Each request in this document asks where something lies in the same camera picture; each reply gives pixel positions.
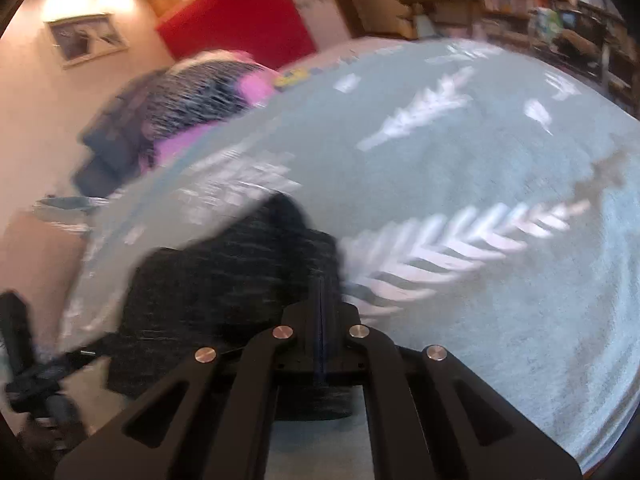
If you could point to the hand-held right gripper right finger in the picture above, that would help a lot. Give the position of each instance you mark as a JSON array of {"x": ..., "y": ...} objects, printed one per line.
[{"x": 390, "y": 385}]

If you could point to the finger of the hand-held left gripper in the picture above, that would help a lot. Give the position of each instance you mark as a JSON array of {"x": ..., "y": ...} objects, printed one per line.
[{"x": 92, "y": 352}]

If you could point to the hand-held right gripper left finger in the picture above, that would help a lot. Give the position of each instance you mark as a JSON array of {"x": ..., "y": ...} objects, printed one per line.
[{"x": 260, "y": 385}]

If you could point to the dark leopard print pants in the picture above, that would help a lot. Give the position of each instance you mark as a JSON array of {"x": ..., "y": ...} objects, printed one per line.
[{"x": 225, "y": 300}]

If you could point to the beige pillow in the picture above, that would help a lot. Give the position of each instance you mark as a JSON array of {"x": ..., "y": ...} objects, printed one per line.
[{"x": 40, "y": 280}]

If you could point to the leaf print pillow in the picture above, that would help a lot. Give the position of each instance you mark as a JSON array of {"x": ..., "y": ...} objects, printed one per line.
[{"x": 70, "y": 202}]

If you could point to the teal leaf print blanket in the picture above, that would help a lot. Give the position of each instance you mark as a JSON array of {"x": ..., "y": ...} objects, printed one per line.
[{"x": 450, "y": 185}]

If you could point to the grey padded headboard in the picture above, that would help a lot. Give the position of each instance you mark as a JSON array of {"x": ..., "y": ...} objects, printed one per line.
[{"x": 115, "y": 135}]

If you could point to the leopard print cloth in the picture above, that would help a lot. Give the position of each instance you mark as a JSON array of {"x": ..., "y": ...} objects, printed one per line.
[{"x": 195, "y": 97}]

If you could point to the pink blanket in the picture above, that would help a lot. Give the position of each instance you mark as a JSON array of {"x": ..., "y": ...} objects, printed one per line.
[{"x": 255, "y": 87}]

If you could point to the blue and yellow toy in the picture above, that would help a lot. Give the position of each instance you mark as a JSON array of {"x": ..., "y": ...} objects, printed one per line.
[{"x": 294, "y": 77}]

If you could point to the red mattress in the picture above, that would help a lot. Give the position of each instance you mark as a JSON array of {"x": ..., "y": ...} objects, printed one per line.
[{"x": 235, "y": 15}]

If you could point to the wooden desk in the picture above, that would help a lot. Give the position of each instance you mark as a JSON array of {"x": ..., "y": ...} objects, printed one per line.
[{"x": 435, "y": 10}]

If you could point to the brown bag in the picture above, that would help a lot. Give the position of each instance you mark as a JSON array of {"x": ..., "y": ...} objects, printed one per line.
[{"x": 575, "y": 42}]

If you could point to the black metal chair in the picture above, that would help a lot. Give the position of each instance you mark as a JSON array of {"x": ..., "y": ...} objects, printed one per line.
[{"x": 580, "y": 40}]

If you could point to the green patterned cloth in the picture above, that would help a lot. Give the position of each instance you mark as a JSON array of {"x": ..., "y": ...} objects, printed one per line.
[{"x": 547, "y": 22}]

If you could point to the framed wall photo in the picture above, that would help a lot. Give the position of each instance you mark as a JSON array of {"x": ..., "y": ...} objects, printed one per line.
[{"x": 85, "y": 40}]

